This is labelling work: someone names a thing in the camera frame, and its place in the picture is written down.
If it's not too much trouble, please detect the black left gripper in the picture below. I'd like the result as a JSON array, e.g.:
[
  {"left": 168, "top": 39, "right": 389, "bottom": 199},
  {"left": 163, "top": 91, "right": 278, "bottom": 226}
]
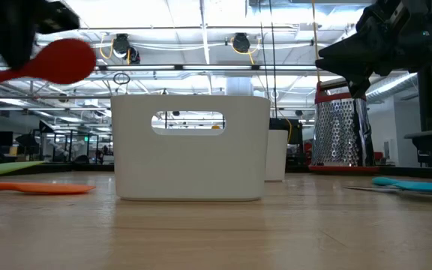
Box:
[{"left": 0, "top": 0, "right": 80, "bottom": 71}]

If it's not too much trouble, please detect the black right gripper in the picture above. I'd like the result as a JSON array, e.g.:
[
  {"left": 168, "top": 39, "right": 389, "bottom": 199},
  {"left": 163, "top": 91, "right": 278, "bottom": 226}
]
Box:
[{"left": 315, "top": 0, "right": 423, "bottom": 99}]

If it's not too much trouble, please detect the red silicone spoon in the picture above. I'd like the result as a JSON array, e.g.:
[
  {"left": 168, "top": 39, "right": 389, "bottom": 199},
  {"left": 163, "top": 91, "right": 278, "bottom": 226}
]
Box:
[{"left": 0, "top": 37, "right": 98, "bottom": 91}]

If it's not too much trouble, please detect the green silicone spatula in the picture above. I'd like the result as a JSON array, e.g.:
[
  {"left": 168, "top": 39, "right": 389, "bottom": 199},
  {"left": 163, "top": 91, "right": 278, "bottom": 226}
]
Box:
[{"left": 0, "top": 160, "right": 45, "bottom": 179}]

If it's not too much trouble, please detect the cream handled table knife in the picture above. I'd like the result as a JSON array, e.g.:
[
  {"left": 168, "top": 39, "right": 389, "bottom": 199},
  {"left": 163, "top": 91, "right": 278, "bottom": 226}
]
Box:
[{"left": 344, "top": 185, "right": 432, "bottom": 200}]

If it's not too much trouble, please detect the blue silicone spatula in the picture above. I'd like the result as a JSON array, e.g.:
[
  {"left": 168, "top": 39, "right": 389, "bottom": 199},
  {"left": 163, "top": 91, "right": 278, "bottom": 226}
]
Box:
[{"left": 372, "top": 176, "right": 432, "bottom": 194}]

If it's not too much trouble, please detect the orange silicone spatula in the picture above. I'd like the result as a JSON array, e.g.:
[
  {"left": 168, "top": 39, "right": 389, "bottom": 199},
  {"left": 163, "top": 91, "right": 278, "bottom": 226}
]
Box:
[{"left": 0, "top": 181, "right": 97, "bottom": 196}]

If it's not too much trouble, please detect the black monitor stand pole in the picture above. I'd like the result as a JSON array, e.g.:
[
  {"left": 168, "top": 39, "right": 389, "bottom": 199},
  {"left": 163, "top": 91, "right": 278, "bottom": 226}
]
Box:
[{"left": 415, "top": 69, "right": 432, "bottom": 168}]

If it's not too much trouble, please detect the black equipment box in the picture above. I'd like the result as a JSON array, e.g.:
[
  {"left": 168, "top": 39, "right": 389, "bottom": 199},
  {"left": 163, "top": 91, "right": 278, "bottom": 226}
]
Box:
[{"left": 269, "top": 118, "right": 304, "bottom": 167}]

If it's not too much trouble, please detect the white round column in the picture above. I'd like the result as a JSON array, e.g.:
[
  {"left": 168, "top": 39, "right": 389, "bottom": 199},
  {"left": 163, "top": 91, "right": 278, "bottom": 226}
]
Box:
[{"left": 225, "top": 76, "right": 255, "bottom": 97}]

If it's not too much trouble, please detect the long ceiling light strip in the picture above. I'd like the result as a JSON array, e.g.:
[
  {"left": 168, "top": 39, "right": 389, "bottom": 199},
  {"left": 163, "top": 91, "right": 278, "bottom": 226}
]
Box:
[{"left": 88, "top": 64, "right": 416, "bottom": 72}]

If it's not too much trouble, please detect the yellow hanging power cable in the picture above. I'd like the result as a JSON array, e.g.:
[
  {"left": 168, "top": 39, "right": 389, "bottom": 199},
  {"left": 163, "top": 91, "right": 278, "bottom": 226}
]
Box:
[{"left": 310, "top": 0, "right": 321, "bottom": 84}]

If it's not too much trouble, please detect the red handled metal box grater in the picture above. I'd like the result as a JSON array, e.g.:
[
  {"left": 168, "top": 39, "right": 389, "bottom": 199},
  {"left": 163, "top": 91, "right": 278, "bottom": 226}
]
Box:
[{"left": 308, "top": 79, "right": 381, "bottom": 174}]

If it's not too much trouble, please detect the black hanging cable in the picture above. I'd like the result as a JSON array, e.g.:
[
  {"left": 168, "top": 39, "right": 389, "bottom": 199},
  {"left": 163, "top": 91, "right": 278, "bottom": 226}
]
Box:
[
  {"left": 257, "top": 0, "right": 270, "bottom": 99},
  {"left": 268, "top": 0, "right": 278, "bottom": 120}
]

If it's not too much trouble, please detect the black ceiling cable reel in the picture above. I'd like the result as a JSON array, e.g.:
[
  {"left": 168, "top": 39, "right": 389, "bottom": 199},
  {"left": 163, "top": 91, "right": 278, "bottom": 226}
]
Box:
[
  {"left": 111, "top": 32, "right": 141, "bottom": 65},
  {"left": 230, "top": 32, "right": 253, "bottom": 54}
]

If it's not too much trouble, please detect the white plastic handled bin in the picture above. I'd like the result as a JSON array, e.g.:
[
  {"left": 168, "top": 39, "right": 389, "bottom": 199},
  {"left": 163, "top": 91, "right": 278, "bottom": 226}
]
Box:
[
  {"left": 110, "top": 94, "right": 272, "bottom": 203},
  {"left": 264, "top": 129, "right": 290, "bottom": 183}
]

